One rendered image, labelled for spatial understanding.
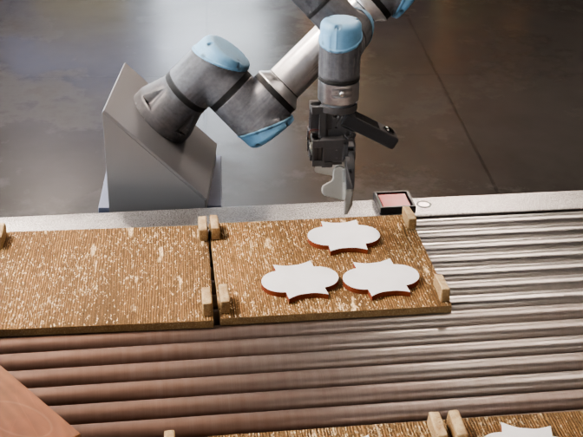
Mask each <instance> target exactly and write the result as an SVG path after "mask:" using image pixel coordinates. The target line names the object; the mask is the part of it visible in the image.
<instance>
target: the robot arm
mask: <svg viewBox="0 0 583 437"><path fill-rule="evenodd" d="M292 1H293V2H294V3H295V4H296V5H297V6H298V8H299V9H300V10H301V11H302V12H303V13H304V14H305V15H306V16H307V17H308V18H309V19H310V20H311V21H312V22H313V23H314V24H315V26H314V27H313V28H312V29H311V30H310V31H309V32H308V33H307V34H306V35H305V36H304V37H303V38H302V39H301V40H300V41H299V42H298V43H297V44H296V45H295V46H294V47H293V48H292V49H291V50H290V51H289V52H288V53H287V54H286V55H285V56H284V57H283V58H282V59H281V60H280V61H279V62H278V63H277V64H276V65H275V66H274V67H273V68H272V69H271V70H269V71H259V72H258V73H257V74H256V75H255V76H252V75H251V74H250V73H249V72H248V71H247V70H248V69H249V67H250V63H249V61H248V59H247V58H246V57H245V55H244V54H243V53H242V52H241V51H240V50H239V49H238V48H237V47H236V46H234V45H233V44H232V43H230V42H228V41H227V40H226V39H224V38H222V37H220V36H216V35H208V36H204V37H203V38H202V39H201V40H200V41H199V42H198V43H196V44H194V45H193V46H192V48H191V49H190V50H189V51H188V52H187V53H186V54H185V55H184V56H183V57H182V58H181V59H180V60H179V61H178V62H177V63H176V64H175V66H174V67H173V68H172V69H171V70H170V71H169V72H168V73H167V74H166V75H165V76H163V77H161V78H160V79H158V80H156V81H154V82H151V83H149V84H148V85H146V86H144V87H142V88H141V89H140V90H139V91H138V92H137V93H136V94H135V95H134V103H135V106H136V107H137V109H138V111H139V112H140V114H141V116H142V117H143V118H144V120H145V121H146V122H147V123H148V124H149V126H150V127H151V128H153V129H154V130H155V131H156V132H157V133H158V134H160V135H161V136H163V137H164V138H166V139H167V140H170V141H172V142H174V143H178V144H180V143H183V142H184V141H185V140H186V139H187V138H188V137H189V136H190V135H191V133H192V131H193V129H194V127H195V125H196V123H197V121H198V119H199V117H200V115H201V114H202V113H203V112H204V111H205V110H206V109H207V108H208V107H210V108H211V109H212V111H214V113H216V115H218V116H219V117H220V119H221V120H223V121H224V122H225V123H226V124H227V126H229V127H230V128H231V129H232V130H233V131H234V133H236V134H237V136H238V138H240V139H242V140H243V141H244V142H245V143H246V144H247V145H248V146H249V147H253V148H256V147H261V146H263V145H264V144H265V143H267V142H268V141H270V140H272V139H273V138H275V137H276V136H277V135H279V134H280V133H281V132H283V131H284V130H285V129H286V128H287V127H288V126H290V125H291V124H292V122H293V121H294V118H293V115H292V114H291V113H292V112H293V111H294V110H295V109H296V108H297V98H298V97H299V96H300V95H301V94H303V93H304V91H305V90H306V89H307V88H308V87H310V85H311V84H312V83H313V82H314V81H316V80H317V78H318V100H310V104H309V126H307V137H306V139H307V152H308V156H309V159H310V161H311V166H314V171H315V172H316V173H322V174H326V175H330V176H332V180H331V181H329V182H328V183H326V184H324V185H323V186H322V194H323V195H324V196H326V197H331V198H334V199H341V200H343V201H344V215H346V214H348V213H349V211H350V209H351V207H352V203H353V195H354V184H355V158H356V142H355V139H354V138H355V137H356V133H355V132H357V133H359V134H361V135H363V136H365V137H367V138H369V139H371V140H373V141H375V142H377V143H379V144H380V145H382V146H385V147H387V148H389V149H393V148H394V147H395V145H396V144H397V142H398V138H397V136H396V132H395V130H393V129H392V128H391V127H387V126H385V125H384V124H382V123H380V122H378V121H375V120H373V119H371V118H370V117H368V116H366V115H364V114H361V113H359V112H358V111H357V101H358V99H359V81H360V63H361V55H362V53H363V52H364V50H365V48H366V47H367V46H368V45H369V44H370V41H371V39H372V36H373V33H374V22H376V21H386V20H387V19H388V18H389V17H390V16H392V17H393V18H395V19H397V18H398V17H400V16H401V15H402V14H403V13H404V12H405V10H407V9H408V8H409V6H410V5H411V4H412V3H413V2H414V1H415V0H292Z"/></svg>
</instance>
